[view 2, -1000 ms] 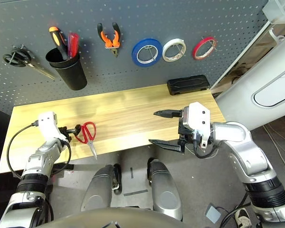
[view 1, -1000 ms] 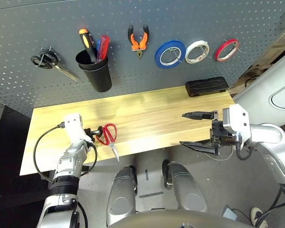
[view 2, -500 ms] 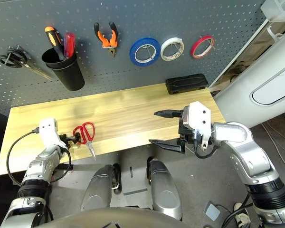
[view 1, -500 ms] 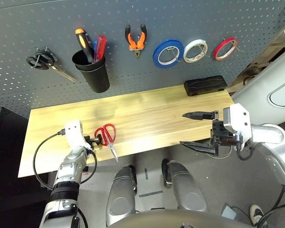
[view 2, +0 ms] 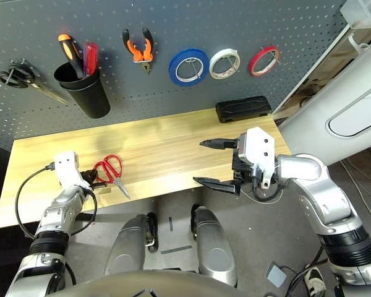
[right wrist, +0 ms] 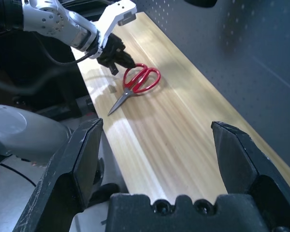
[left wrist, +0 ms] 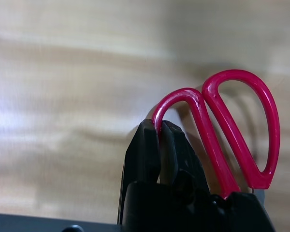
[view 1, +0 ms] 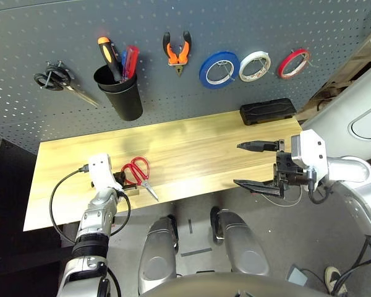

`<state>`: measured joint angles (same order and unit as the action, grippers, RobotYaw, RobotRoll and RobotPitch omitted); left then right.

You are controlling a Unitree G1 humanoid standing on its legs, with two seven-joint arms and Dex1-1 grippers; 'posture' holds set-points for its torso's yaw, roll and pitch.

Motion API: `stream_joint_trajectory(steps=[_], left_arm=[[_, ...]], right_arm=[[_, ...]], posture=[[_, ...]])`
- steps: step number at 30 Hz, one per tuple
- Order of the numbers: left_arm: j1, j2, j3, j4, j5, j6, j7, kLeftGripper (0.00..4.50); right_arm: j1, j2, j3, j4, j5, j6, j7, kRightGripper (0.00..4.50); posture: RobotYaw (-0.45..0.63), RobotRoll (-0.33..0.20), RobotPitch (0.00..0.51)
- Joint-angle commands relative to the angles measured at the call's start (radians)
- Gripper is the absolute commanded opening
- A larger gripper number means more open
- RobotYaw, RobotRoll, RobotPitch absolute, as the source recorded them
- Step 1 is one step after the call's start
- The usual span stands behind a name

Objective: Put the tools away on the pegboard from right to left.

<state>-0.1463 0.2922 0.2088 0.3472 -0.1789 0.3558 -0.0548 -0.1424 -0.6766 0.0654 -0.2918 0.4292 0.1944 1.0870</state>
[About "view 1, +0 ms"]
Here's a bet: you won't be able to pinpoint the blue marker pen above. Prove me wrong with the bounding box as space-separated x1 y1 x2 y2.
120 49 129 82

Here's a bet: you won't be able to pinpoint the long grey floor tape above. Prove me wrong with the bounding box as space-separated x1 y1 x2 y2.
181 247 213 257

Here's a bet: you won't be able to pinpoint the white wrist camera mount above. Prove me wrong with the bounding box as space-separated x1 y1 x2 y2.
290 129 328 189
88 153 124 191

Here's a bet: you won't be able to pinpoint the grey foot pedal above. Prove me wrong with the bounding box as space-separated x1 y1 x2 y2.
286 264 310 287

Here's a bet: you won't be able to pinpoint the blue tape roll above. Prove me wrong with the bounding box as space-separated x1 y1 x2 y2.
199 51 239 90

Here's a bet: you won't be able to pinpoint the black cup holder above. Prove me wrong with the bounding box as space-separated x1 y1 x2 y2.
93 64 143 122

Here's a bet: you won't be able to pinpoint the silver left robot leg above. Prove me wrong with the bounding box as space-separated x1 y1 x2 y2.
137 215 179 295

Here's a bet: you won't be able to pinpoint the orange black screwdriver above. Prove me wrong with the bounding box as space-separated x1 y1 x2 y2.
97 36 123 84

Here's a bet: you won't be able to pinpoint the red handled screwdriver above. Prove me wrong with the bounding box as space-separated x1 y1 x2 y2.
123 45 140 82

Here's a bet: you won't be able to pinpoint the brown wooden shelf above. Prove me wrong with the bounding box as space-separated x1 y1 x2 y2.
296 29 371 118

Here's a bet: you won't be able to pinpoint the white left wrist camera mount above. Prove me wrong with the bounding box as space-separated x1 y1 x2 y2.
88 153 124 191

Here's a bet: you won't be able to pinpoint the black plastic tool case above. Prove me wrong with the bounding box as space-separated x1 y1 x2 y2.
239 98 297 126

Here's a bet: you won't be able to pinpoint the black side cabinet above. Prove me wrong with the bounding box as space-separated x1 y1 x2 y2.
0 131 66 279

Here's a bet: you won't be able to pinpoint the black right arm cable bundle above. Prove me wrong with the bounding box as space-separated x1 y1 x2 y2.
332 238 371 296

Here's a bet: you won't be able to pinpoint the black handled scissors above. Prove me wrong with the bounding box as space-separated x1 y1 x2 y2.
33 61 100 109

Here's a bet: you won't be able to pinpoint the grey metal pegboard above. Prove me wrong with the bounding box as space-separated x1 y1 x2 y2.
0 0 371 155

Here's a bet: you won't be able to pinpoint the silver right robot leg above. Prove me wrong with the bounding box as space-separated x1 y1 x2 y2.
210 206 270 276

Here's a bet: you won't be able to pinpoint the white floor wire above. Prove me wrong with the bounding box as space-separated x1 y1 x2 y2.
259 185 302 208

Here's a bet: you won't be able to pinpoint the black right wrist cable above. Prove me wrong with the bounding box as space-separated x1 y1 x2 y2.
307 168 338 205

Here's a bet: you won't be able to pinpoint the silver robot torso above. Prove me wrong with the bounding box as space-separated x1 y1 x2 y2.
139 272 331 297

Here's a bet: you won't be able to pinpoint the white black sneaker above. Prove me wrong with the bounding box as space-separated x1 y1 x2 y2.
323 265 349 295

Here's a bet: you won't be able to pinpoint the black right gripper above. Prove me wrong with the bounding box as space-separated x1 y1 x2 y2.
233 139 312 199

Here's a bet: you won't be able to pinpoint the white tape roll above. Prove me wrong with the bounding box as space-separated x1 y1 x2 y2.
238 51 272 83

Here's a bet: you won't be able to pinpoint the red tape roll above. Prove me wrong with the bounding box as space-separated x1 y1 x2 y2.
277 48 312 80

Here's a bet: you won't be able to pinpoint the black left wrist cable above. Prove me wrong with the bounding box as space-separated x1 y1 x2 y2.
49 166 132 245

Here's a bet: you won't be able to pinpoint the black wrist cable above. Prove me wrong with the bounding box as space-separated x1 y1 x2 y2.
49 166 132 245
307 168 338 205

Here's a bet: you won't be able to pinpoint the red handled scissors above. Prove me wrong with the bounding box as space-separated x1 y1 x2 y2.
120 157 160 202

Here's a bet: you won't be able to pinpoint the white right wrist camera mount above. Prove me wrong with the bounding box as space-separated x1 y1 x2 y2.
290 129 328 189

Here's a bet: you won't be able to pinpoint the orange black needle-nose pliers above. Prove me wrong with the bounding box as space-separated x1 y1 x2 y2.
162 30 192 78

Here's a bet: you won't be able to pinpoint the silver robot leg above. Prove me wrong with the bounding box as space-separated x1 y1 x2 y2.
137 215 179 295
210 206 270 276

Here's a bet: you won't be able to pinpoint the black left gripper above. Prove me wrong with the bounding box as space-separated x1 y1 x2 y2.
90 171 140 197

